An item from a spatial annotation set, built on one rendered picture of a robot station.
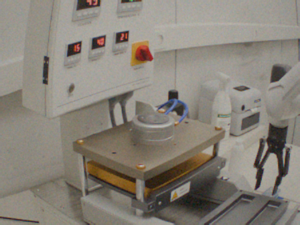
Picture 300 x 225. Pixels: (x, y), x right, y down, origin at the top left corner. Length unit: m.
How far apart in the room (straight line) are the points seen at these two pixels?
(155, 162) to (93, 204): 0.16
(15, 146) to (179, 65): 0.83
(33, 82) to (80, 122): 0.17
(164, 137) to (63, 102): 0.21
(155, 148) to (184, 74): 1.04
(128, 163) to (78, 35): 0.27
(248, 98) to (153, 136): 0.98
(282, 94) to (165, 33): 0.76
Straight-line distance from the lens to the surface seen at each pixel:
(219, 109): 1.78
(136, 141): 0.95
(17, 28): 1.33
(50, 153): 1.54
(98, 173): 0.96
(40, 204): 1.11
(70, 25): 0.92
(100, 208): 0.92
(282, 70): 1.21
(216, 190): 1.07
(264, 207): 0.95
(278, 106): 1.09
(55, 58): 0.91
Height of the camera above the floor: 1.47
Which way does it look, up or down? 19 degrees down
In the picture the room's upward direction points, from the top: 2 degrees clockwise
